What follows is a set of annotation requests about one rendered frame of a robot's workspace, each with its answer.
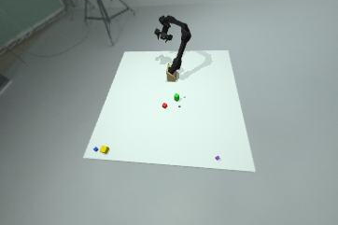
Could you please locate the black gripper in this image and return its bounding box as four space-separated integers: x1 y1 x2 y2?
154 28 173 43

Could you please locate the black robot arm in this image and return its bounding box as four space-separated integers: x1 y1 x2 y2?
159 15 191 75

